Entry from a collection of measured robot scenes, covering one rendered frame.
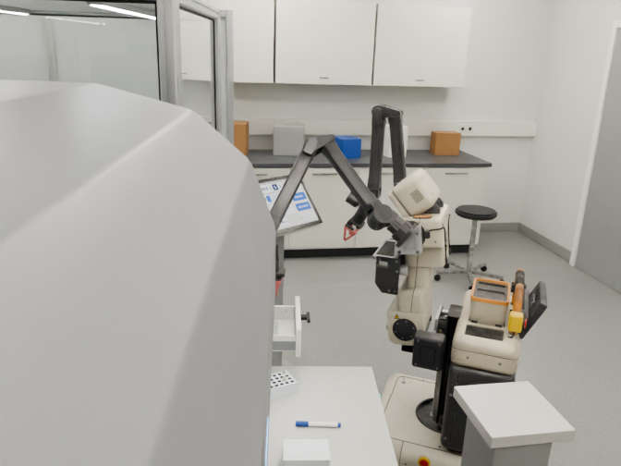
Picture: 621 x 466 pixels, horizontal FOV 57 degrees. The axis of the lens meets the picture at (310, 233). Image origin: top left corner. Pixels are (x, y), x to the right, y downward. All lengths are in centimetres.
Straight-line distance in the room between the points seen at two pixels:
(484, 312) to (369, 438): 86
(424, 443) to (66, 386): 236
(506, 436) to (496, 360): 48
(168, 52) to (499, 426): 144
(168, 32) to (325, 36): 392
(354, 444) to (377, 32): 422
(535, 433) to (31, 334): 176
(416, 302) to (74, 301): 214
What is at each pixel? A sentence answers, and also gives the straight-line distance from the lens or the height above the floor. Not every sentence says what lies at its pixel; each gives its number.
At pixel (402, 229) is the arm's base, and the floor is 121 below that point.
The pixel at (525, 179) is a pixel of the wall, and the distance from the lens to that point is 667.
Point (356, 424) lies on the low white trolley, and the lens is 187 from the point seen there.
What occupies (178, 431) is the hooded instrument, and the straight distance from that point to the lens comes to 38.
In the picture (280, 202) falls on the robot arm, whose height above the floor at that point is 130.
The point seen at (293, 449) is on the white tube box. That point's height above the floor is 81.
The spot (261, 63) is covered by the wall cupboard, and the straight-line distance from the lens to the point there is 526.
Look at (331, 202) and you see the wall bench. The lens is 518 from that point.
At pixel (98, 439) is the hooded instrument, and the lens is 33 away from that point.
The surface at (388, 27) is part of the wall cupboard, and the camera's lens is 549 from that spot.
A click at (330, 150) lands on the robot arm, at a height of 148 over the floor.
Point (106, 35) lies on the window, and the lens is 154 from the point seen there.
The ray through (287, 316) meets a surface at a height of 85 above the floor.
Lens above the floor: 186
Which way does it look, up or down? 18 degrees down
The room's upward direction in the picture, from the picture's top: 2 degrees clockwise
